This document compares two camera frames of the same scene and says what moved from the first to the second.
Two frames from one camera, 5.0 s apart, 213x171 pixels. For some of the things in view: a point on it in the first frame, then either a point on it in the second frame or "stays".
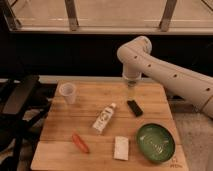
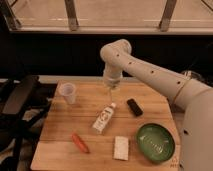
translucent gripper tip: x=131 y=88 to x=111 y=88
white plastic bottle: x=101 y=121 stays
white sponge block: x=121 y=148 stays
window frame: x=109 y=16 stays
